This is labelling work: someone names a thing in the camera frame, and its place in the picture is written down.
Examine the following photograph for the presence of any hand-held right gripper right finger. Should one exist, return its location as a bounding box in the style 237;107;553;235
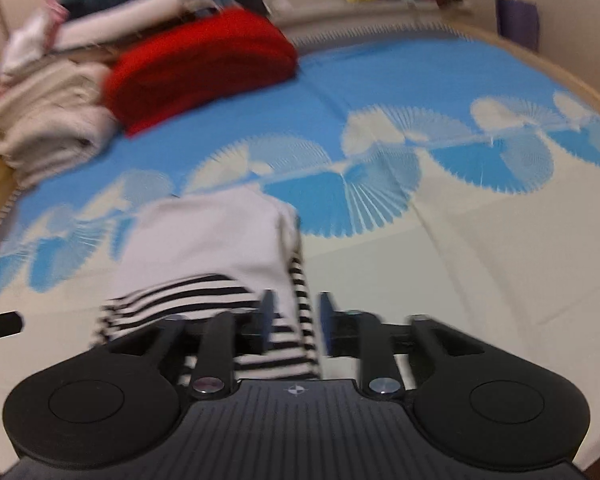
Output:
319;290;492;401

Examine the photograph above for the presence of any striped white small shirt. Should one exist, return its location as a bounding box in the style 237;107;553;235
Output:
92;195;327;387

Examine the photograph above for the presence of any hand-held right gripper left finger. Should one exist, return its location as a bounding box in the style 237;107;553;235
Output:
104;288;280;401

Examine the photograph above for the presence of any cream folded blanket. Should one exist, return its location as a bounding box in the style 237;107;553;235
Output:
0;59;120;187

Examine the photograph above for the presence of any white folded quilt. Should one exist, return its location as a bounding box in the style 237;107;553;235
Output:
54;0;207;47

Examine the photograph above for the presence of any blue cream printed bed mat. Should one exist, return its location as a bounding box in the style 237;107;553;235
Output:
0;25;600;466

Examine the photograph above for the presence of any purple box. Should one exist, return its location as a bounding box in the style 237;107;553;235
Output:
495;0;539;54

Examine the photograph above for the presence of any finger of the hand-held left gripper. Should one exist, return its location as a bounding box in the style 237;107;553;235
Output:
0;309;24;350

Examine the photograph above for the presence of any pink white folded cloth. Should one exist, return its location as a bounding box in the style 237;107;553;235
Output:
0;0;70;92

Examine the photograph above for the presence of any brown striped folded blanket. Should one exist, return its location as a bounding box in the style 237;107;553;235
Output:
80;0;222;62

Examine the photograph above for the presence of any red folded blanket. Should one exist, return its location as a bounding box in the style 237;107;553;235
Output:
102;7;300;139

